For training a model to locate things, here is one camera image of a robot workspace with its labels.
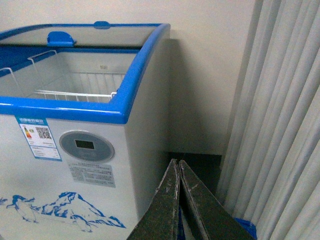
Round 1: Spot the round grey control panel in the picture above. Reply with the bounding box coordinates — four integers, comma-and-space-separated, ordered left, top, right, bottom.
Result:
59, 130, 115, 163

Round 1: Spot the white wire freezer basket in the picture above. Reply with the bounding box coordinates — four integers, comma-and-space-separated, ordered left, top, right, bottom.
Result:
0, 50, 135, 103

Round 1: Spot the grey warning text label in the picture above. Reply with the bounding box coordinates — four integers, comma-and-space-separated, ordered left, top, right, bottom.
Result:
68, 162, 116, 188

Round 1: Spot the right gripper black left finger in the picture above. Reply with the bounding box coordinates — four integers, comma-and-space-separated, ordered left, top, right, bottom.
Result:
128, 159, 180, 240

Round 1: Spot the blue energy efficiency label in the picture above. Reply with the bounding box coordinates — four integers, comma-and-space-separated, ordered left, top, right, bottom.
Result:
15, 116, 62, 162

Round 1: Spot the sliding glass freezer lid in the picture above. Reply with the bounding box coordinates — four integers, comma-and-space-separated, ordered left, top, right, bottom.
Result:
0, 26, 156, 48

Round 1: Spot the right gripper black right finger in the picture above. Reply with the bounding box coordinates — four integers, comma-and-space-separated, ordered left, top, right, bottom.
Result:
178, 160, 253, 240

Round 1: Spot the blue plastic shopping basket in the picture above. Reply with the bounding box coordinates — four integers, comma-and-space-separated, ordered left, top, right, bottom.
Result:
177, 207, 258, 240

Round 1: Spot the white chest freezer blue rim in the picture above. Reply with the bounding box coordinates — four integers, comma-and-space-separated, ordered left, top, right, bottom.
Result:
0, 21, 171, 240

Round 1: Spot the white vertical blinds curtain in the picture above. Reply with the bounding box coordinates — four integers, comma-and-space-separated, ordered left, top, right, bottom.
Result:
216, 0, 320, 240

